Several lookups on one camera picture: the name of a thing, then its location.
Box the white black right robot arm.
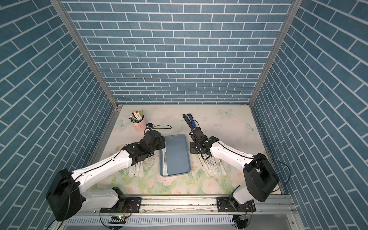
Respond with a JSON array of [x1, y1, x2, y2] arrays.
[[189, 127, 279, 211]]

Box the aluminium corner post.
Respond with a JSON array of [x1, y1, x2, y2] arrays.
[[248, 0, 302, 108], [50, 0, 118, 108]]

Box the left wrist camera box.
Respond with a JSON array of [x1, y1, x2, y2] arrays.
[[146, 123, 154, 130]]

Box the pens in cup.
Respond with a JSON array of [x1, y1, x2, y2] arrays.
[[129, 109, 144, 124]]

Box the aluminium corner post right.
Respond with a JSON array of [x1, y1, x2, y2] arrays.
[[248, 0, 302, 108]]

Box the white straws pile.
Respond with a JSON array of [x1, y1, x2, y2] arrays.
[[198, 155, 227, 176], [128, 162, 143, 177]]

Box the white ribbed cable duct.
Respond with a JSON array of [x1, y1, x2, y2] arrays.
[[67, 215, 234, 227]]

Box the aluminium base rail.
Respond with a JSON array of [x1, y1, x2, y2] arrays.
[[60, 190, 297, 218]]

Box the pink pen cup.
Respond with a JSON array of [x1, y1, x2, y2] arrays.
[[133, 115, 147, 133]]

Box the white straws pile left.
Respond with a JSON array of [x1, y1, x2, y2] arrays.
[[128, 162, 143, 177]]

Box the white straws pile right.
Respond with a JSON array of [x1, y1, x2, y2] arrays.
[[198, 155, 227, 176]]

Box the blue storage box tray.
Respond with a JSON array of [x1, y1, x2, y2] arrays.
[[160, 134, 191, 177]]

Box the blue black stapler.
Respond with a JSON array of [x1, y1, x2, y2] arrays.
[[183, 114, 196, 131]]

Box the white straw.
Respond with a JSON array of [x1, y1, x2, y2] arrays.
[[162, 148, 168, 176]]

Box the aluminium corner post left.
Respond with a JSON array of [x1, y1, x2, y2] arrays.
[[50, 0, 118, 108]]

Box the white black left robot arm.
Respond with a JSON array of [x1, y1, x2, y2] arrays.
[[46, 130, 165, 222]]

